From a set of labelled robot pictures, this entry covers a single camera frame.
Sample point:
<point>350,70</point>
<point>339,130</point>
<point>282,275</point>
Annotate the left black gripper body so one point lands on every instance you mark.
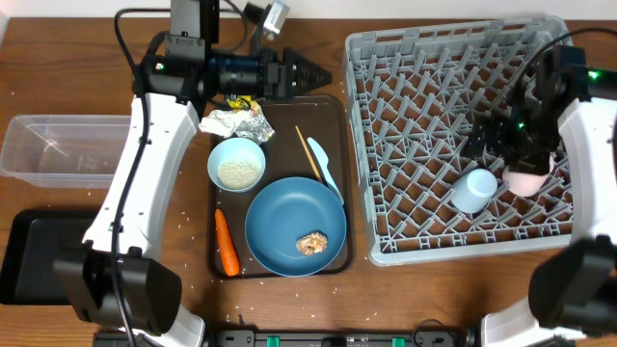
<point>281,73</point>

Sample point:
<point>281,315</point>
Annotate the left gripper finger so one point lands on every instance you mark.
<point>305,86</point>
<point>298,68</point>

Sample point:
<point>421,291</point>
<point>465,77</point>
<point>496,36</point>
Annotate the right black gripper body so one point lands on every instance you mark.
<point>525,143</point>

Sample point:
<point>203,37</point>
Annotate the pink plastic cup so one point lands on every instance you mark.
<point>524,184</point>

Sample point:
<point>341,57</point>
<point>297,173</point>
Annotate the light blue plastic cup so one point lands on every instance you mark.
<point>473,191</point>

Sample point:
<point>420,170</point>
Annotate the dark blue plate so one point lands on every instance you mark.
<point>286,211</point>

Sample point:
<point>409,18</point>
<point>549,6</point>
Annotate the brown food scrap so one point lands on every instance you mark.
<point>313,243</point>

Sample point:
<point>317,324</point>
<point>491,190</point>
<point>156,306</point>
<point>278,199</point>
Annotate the orange carrot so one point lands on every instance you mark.
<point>228,254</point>

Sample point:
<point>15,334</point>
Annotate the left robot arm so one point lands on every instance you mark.
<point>114,278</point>

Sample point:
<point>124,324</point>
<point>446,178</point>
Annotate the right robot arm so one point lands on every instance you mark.
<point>573,294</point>

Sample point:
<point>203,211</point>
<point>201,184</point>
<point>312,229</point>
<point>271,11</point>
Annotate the grey plastic dishwasher rack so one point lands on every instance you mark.
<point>412,97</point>

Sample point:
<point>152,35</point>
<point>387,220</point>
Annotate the yellow green snack wrapper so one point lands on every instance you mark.
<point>243,103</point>

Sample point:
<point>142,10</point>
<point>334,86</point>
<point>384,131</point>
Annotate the brown serving tray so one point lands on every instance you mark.
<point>320,117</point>

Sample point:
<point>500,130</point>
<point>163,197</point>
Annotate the crumpled foil wrapper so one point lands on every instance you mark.
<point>255,128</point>

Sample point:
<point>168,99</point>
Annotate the wooden chopstick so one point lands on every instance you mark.
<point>308,154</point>

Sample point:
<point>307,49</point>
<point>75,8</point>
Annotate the crumpled white paper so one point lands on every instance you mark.
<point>223,123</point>

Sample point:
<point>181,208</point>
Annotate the light blue plastic knife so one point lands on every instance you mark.
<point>323,161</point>

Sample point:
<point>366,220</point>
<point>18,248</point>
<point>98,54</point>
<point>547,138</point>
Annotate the light blue rice bowl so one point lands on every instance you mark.
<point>236,165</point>

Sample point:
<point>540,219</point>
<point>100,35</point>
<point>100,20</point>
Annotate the clear plastic bin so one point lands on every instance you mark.
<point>64,151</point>

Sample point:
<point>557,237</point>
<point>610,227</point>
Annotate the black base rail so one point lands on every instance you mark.
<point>426,337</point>

